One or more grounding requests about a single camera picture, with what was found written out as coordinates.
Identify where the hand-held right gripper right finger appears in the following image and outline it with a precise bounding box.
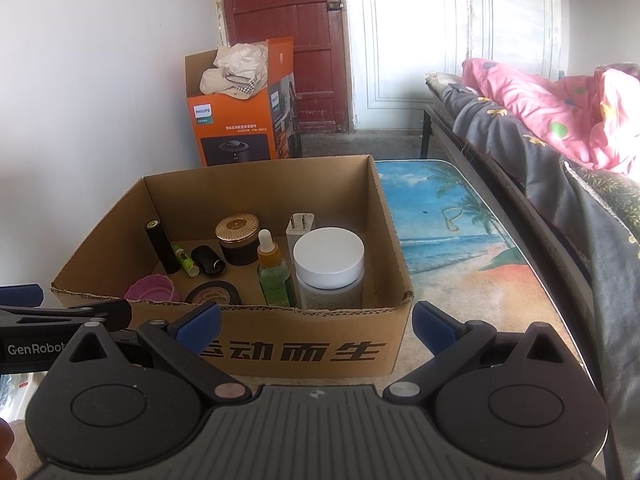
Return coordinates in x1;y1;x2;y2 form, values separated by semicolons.
384;300;563;403

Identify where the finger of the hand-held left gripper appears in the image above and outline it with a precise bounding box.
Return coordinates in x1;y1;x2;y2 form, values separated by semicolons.
0;284;45;308
0;299;133;333

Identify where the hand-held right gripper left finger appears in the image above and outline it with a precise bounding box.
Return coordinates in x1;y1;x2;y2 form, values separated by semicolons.
67;301;253;404

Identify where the black tape roll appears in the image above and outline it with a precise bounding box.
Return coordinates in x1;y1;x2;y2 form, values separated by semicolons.
184;282;243;307

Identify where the pink silicone cup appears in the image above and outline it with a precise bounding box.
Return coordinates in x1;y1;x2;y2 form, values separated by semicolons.
124;274;180;303

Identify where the small black bottle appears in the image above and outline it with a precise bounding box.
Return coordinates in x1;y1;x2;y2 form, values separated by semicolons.
191;245;224;277

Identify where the green lip balm tube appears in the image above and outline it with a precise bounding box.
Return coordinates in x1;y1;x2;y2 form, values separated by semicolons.
171;243;201;278

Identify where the green dropper bottle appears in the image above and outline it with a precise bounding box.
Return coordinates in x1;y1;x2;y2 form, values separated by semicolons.
256;229;292;308

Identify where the black jar with gold lid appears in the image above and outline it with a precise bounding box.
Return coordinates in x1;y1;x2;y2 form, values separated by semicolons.
215;213;261;267

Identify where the black tube with gold cap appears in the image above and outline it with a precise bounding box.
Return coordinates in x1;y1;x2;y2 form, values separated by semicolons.
144;218;181;276

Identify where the large jar with white lid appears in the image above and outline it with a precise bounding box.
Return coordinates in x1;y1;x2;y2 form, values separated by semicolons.
292;227;366;311

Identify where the white charger plug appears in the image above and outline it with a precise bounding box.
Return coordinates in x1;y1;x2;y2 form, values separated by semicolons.
285;212;317;266

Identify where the brown cardboard box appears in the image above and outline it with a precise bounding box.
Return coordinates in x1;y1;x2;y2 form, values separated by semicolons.
49;155;416;380

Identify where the person's left hand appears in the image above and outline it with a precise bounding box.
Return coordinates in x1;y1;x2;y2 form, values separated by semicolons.
0;417;16;471

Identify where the grey printed blanket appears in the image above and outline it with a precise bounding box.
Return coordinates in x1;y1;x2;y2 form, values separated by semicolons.
440;82;640;480

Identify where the orange appliance carton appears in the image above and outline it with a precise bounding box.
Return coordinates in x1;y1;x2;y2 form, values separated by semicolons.
184;36;304;167

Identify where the grey floral quilt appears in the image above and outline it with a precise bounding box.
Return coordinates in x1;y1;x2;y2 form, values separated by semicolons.
560;159;640;271

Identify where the pink quilt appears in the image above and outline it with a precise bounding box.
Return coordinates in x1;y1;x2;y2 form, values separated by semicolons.
461;57;640;176

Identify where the beige crumpled cloth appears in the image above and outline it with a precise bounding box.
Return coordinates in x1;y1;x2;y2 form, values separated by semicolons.
214;44;270;78

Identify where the white panelled door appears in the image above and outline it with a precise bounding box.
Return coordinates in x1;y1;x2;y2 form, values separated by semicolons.
345;0;568;135

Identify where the red wooden door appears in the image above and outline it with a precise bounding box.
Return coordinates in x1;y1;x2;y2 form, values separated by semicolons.
220;0;351;133

